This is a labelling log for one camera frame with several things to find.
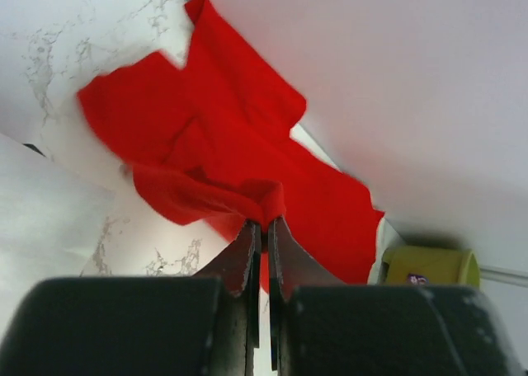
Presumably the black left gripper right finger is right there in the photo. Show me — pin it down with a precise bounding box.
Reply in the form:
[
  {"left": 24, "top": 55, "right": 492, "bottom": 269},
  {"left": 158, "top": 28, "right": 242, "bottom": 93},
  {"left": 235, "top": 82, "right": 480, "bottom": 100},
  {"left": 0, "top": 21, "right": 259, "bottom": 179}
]
[{"left": 267, "top": 219, "right": 524, "bottom": 375}]

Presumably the red t shirt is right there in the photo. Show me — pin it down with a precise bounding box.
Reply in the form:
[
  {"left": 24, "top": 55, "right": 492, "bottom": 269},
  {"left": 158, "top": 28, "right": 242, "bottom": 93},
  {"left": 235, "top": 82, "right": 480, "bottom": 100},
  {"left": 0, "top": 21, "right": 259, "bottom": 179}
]
[{"left": 77, "top": 0, "right": 382, "bottom": 284}]

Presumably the green plastic bin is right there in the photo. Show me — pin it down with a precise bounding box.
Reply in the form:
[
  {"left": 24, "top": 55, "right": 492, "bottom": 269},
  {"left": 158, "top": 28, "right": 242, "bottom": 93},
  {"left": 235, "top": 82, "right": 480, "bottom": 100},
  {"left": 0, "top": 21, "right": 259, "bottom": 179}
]
[{"left": 379, "top": 246, "right": 480, "bottom": 289}]

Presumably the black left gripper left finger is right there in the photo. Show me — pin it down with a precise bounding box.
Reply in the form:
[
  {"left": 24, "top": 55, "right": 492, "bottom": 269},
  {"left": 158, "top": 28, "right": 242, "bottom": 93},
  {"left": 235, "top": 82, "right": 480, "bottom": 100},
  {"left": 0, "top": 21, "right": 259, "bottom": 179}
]
[{"left": 1, "top": 222, "right": 261, "bottom": 375}]

